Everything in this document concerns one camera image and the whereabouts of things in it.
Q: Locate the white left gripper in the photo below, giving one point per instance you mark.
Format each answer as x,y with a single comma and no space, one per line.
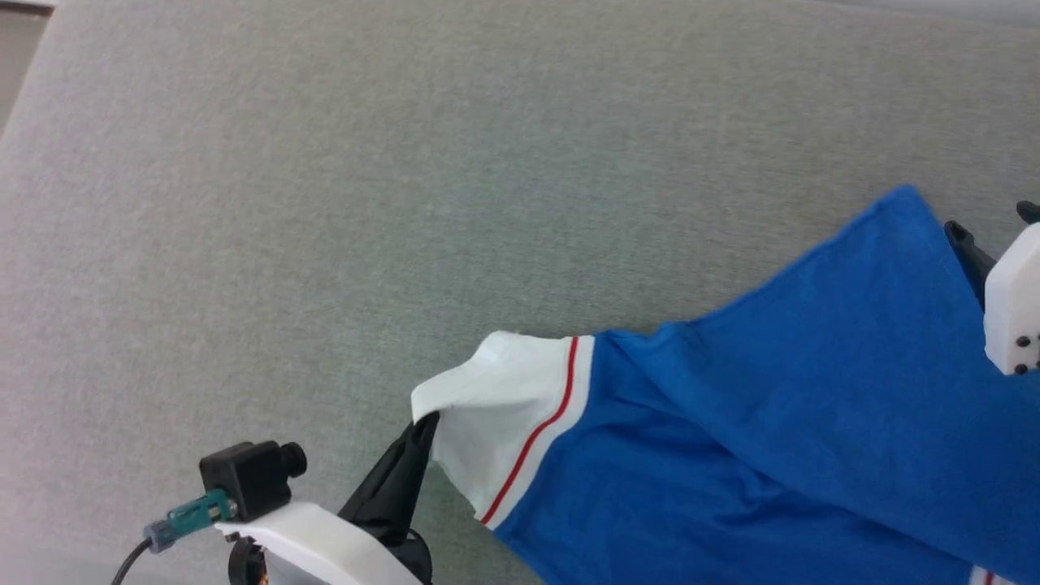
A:
325,544

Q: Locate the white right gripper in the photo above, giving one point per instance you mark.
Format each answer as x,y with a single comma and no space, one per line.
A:
1016,309

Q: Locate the blue garment with white trim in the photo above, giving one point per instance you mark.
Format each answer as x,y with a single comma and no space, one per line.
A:
772,422

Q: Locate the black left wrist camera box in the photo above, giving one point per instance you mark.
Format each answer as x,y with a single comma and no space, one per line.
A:
248,479

